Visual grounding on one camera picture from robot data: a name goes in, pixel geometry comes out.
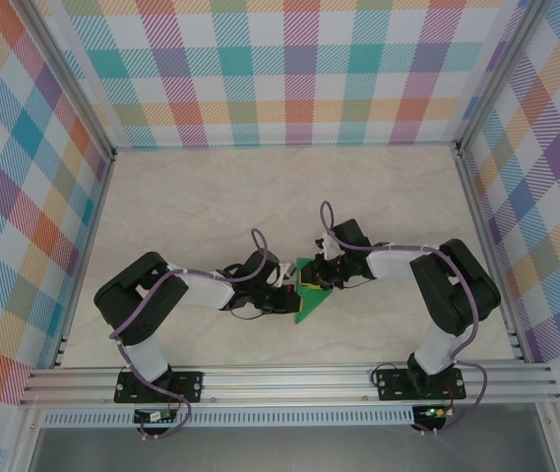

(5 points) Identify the green paper sheet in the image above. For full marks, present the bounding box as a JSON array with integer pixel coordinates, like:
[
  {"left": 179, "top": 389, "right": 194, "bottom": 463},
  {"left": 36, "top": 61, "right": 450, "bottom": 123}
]
[{"left": 292, "top": 257, "right": 336, "bottom": 326}]

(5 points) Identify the grey metal shelf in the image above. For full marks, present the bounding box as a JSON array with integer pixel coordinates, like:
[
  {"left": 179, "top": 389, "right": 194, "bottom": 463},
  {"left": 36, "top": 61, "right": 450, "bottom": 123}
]
[{"left": 28, "top": 426, "right": 556, "bottom": 472}]

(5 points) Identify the small green-lit circuit board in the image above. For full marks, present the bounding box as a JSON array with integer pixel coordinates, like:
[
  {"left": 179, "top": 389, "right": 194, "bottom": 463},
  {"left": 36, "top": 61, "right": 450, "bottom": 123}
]
[{"left": 417, "top": 405, "right": 453, "bottom": 420}]

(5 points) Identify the small black circuit board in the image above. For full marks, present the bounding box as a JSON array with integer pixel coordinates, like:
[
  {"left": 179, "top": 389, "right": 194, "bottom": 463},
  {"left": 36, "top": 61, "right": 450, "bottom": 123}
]
[{"left": 133, "top": 409, "right": 178, "bottom": 425}]

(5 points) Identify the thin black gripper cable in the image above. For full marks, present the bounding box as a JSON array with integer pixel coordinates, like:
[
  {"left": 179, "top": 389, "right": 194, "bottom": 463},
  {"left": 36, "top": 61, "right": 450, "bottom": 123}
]
[
  {"left": 338, "top": 274, "right": 372, "bottom": 292},
  {"left": 227, "top": 304, "right": 267, "bottom": 322}
]

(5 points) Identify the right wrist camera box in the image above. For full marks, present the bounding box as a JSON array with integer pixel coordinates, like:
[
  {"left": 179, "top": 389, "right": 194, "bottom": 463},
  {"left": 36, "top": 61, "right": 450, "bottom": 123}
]
[{"left": 313, "top": 234, "right": 343, "bottom": 261}]

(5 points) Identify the long aluminium mounting rail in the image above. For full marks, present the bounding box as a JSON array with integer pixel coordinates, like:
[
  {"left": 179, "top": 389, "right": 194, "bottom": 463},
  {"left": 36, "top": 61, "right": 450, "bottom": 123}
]
[{"left": 17, "top": 362, "right": 560, "bottom": 408}]

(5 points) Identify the thin black base wire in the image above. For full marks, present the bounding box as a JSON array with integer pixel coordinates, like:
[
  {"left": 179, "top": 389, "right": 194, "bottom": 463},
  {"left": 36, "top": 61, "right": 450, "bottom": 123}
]
[{"left": 371, "top": 357, "right": 409, "bottom": 389}]

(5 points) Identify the slotted grey cable duct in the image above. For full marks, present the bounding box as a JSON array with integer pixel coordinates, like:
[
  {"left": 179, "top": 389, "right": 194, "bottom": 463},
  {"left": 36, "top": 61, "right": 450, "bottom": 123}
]
[{"left": 41, "top": 410, "right": 416, "bottom": 429}]

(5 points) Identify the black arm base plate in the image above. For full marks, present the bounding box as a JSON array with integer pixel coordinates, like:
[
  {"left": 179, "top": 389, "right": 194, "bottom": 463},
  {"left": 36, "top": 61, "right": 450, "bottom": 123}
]
[
  {"left": 375, "top": 368, "right": 467, "bottom": 402},
  {"left": 114, "top": 371, "right": 205, "bottom": 405}
]

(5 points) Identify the aluminium table side rail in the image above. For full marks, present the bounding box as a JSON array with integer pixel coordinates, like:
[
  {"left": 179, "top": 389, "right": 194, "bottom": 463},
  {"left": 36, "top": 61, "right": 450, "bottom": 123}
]
[
  {"left": 50, "top": 151, "right": 116, "bottom": 370},
  {"left": 454, "top": 147, "right": 529, "bottom": 365}
]

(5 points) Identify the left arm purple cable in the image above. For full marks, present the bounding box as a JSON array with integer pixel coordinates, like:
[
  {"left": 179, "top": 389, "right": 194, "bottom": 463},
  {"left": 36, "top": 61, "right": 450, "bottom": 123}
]
[{"left": 109, "top": 227, "right": 271, "bottom": 440}]

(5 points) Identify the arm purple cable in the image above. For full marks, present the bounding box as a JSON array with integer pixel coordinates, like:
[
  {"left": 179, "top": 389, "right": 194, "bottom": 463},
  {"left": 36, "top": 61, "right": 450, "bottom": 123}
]
[
  {"left": 109, "top": 227, "right": 271, "bottom": 440},
  {"left": 318, "top": 199, "right": 488, "bottom": 438}
]

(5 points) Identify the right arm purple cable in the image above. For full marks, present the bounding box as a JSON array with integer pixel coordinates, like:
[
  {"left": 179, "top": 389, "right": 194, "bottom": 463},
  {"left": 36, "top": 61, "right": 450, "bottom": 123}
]
[{"left": 318, "top": 199, "right": 488, "bottom": 438}]

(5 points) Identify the aluminium frame post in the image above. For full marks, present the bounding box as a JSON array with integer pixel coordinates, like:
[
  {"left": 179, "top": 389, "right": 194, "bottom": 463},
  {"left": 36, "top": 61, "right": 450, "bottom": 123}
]
[
  {"left": 22, "top": 0, "right": 117, "bottom": 162},
  {"left": 454, "top": 0, "right": 549, "bottom": 161}
]

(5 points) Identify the aluminium frame leg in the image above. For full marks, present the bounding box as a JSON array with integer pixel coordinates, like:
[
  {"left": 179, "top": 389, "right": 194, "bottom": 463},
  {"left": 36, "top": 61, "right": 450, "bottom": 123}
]
[
  {"left": 8, "top": 406, "right": 47, "bottom": 472},
  {"left": 534, "top": 403, "right": 560, "bottom": 472}
]

